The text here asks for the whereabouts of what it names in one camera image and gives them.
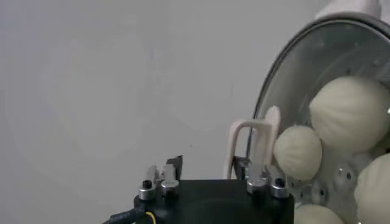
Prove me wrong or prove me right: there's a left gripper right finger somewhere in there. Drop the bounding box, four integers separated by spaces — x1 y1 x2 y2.
233 155 290 199

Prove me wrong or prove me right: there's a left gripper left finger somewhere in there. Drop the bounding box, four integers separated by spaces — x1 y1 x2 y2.
137 155 183 201

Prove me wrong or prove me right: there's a white steamed baozi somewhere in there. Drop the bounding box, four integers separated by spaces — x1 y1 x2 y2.
353 153 390 224
294 203 345 224
309 75 390 153
273 125 323 181

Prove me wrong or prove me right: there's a glass pot lid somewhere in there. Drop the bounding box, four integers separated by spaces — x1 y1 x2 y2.
224 16 390 224

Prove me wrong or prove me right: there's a stainless steel steamer basket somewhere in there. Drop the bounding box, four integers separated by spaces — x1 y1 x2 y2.
258 27 390 224

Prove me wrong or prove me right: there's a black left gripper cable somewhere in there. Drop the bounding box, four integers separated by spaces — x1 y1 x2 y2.
102 208 146 224

